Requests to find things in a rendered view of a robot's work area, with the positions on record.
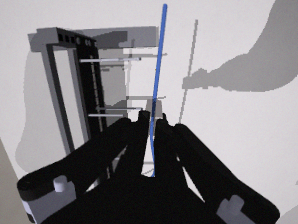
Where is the grey patch panel rack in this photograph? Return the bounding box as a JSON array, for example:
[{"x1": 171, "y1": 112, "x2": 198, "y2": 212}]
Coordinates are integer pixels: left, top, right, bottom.
[{"x1": 27, "y1": 26, "x2": 156, "y2": 156}]

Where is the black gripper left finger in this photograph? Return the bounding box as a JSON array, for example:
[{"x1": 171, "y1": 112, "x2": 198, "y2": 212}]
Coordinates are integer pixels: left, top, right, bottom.
[{"x1": 17, "y1": 99, "x2": 153, "y2": 224}]

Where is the blue cable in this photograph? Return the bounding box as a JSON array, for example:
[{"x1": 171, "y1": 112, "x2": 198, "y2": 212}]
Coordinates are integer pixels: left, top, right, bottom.
[{"x1": 150, "y1": 4, "x2": 168, "y2": 163}]

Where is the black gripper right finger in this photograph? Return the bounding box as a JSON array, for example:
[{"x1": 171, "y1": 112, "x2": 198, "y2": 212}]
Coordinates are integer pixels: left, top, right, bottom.
[{"x1": 153, "y1": 100, "x2": 280, "y2": 224}]

